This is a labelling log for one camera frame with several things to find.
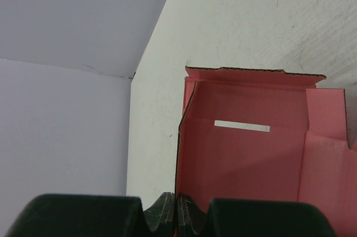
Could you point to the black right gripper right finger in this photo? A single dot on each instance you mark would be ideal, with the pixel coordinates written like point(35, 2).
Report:
point(312, 214)

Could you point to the pink cardboard box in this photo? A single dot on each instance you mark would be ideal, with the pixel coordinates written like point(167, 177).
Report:
point(263, 135)

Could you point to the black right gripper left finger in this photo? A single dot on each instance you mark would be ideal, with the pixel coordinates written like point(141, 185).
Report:
point(90, 215)

